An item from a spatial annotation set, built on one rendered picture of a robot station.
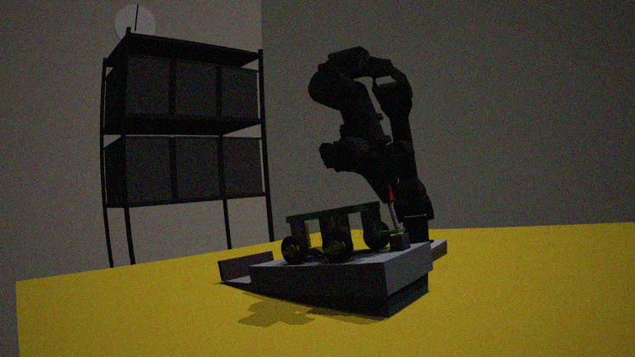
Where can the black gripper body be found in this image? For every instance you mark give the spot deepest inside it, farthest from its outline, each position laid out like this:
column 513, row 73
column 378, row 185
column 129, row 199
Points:
column 366, row 139

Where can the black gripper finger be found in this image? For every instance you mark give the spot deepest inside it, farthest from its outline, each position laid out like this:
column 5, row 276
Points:
column 393, row 165
column 374, row 170

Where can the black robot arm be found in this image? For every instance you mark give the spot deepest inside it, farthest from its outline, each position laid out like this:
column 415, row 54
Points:
column 333, row 85

